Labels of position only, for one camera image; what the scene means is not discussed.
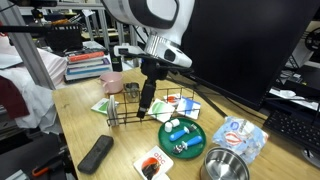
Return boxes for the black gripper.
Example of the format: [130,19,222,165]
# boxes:
[136,57,171,120]

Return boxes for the green round plate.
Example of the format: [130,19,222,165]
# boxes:
[157,116,208,160]

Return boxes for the silver steel pot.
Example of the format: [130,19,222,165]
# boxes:
[199,147,251,180]

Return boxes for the small steel pitcher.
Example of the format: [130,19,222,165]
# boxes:
[123,82,141,103]

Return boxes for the white green board book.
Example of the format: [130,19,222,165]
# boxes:
[147,98,176,124]

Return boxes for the white book red circle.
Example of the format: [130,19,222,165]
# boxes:
[163,93,183,107]

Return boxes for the pink plastic cup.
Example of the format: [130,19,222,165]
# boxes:
[99,71,125,95]

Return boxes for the white blue board book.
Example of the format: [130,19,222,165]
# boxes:
[175,96,202,121]

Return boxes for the white book green circle cover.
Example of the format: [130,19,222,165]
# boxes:
[90,97,111,115]

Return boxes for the small black box green logo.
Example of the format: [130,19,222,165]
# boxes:
[110,46,124,73]

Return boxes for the white book purple spine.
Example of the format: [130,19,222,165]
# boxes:
[66,57,112,70]

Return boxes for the white birds board book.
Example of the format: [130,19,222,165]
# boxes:
[154,173,172,180]

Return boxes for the pink cloth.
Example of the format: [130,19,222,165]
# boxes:
[36,48,69,88]

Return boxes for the black plastic crate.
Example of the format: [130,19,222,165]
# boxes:
[44,23,84,53]

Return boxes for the clear plastic snack bag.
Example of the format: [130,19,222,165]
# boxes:
[212,115,270,164]

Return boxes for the black computer monitor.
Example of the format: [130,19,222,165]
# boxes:
[181,0,320,111]

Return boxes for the white cloth pile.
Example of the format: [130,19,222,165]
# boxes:
[0,66,64,134]

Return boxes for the dark red cloth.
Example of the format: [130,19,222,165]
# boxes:
[0,75,30,120]

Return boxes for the black metal bar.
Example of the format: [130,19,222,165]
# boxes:
[0,24,54,35]

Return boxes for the white paper sheets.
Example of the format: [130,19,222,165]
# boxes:
[269,87,320,111]

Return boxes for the black keyboard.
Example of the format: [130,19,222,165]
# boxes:
[263,109,320,156]

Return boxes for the black wire rack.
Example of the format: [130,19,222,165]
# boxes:
[105,87,201,128]

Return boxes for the blue handled kitchen tool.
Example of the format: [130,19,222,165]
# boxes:
[172,134,204,155]
[168,123,198,143]

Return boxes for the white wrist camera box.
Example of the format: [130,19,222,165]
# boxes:
[113,43,148,58]

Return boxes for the grey metal shelf frame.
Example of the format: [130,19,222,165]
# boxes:
[79,3,141,48]

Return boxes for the grey aluminium frame post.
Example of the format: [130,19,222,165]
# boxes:
[0,0,56,91]

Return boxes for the black cable coil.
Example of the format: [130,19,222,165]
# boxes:
[304,26,320,53]

